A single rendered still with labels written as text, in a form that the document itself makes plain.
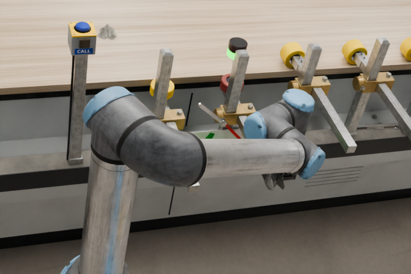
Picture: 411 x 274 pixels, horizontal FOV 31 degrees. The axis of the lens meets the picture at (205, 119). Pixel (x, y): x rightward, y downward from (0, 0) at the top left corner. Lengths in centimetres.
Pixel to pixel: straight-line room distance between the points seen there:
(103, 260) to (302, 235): 165
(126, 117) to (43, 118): 111
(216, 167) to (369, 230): 196
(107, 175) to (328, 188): 186
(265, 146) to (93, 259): 49
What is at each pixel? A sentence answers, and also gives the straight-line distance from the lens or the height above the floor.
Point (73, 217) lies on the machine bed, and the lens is 299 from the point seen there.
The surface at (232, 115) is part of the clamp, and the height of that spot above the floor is 86.
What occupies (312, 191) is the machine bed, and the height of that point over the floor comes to 16.
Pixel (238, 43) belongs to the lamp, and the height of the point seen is 111.
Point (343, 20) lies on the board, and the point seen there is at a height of 90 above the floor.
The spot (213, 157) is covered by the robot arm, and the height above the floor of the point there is 137.
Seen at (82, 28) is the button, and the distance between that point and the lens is 211.
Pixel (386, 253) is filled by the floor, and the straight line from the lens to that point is 342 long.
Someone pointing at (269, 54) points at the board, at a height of 90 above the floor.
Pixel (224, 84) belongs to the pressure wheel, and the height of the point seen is 91.
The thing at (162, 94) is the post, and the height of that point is 97.
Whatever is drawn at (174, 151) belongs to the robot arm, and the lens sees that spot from 147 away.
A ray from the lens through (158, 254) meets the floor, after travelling 312.
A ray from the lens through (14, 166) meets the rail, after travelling 244.
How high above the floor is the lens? 243
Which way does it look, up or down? 40 degrees down
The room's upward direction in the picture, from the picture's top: 12 degrees clockwise
